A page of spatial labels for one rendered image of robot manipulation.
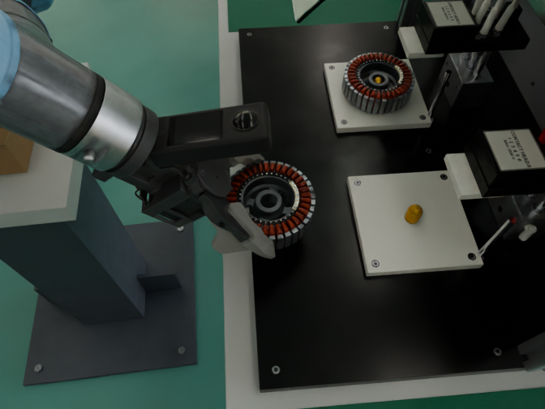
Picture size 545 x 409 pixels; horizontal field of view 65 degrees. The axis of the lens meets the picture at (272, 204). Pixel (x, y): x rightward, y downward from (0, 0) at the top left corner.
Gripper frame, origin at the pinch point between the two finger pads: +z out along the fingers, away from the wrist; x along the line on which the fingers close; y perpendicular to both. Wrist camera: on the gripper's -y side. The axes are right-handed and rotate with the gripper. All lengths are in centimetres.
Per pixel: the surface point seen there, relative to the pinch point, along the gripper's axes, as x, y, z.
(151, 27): -154, 88, 42
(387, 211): -0.7, -9.1, 14.2
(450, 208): -0.3, -16.0, 19.6
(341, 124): -16.9, -6.1, 12.3
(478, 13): -24.0, -29.1, 13.4
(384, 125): -16.2, -11.4, 16.5
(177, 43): -141, 78, 50
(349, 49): -35.7, -9.0, 16.7
